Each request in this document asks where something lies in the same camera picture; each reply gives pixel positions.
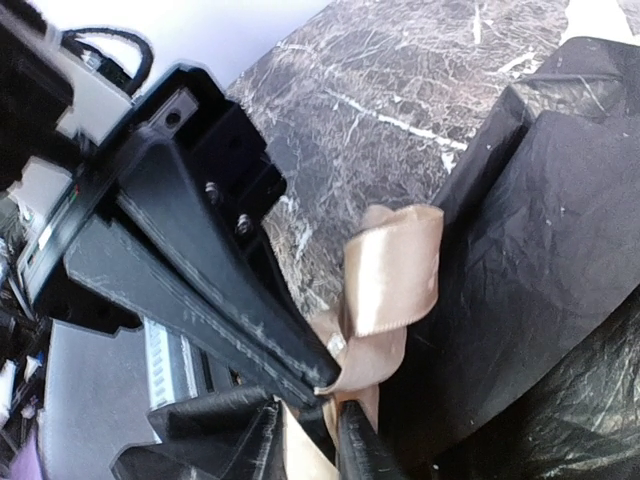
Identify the black wrapping paper sheet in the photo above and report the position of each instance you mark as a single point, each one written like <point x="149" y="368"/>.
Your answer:
<point x="528" y="366"/>

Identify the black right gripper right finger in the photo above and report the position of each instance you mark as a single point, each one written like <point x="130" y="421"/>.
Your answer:
<point x="361" y="454"/>

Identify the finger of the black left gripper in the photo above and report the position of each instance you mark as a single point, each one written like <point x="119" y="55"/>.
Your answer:
<point x="247" y="331"/>

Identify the beige ribbon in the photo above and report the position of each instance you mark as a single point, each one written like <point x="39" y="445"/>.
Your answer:
<point x="390" y="282"/>

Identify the white cable duct strip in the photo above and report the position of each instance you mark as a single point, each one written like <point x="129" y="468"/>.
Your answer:
<point x="169" y="363"/>

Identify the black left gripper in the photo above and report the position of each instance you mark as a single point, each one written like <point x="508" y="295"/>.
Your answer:
<point x="162" y="217"/>

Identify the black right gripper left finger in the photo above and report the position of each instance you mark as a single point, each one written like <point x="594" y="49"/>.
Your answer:
<point x="236" y="434"/>

